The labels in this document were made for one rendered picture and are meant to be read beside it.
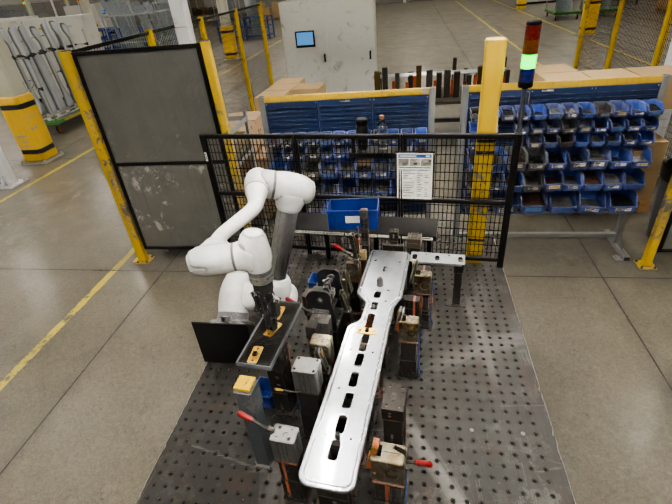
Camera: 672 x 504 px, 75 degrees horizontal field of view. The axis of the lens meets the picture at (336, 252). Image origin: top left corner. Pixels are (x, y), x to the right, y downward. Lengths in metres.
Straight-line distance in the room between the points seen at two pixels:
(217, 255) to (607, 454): 2.36
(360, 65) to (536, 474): 7.34
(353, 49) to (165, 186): 4.97
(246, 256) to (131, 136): 2.89
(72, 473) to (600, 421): 3.11
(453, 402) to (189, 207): 3.06
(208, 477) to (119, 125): 3.12
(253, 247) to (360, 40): 7.03
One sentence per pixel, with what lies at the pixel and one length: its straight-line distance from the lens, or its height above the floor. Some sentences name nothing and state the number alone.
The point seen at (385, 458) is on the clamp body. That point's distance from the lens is 1.50.
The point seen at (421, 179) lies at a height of 1.28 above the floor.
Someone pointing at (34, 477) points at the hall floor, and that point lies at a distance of 3.38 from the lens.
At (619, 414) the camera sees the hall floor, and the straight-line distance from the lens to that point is 3.23.
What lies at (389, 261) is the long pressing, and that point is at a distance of 2.38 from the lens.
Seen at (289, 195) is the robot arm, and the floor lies 1.50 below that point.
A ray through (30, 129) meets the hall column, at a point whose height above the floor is 0.58.
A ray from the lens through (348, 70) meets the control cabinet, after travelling 8.42.
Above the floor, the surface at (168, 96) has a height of 1.61.
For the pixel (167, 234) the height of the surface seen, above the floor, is 0.31.
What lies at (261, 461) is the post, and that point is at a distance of 1.95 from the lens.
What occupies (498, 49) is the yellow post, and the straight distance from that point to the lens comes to 2.48.
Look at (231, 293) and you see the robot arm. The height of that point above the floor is 1.03.
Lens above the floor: 2.33
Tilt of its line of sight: 32 degrees down
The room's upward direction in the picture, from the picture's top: 6 degrees counter-clockwise
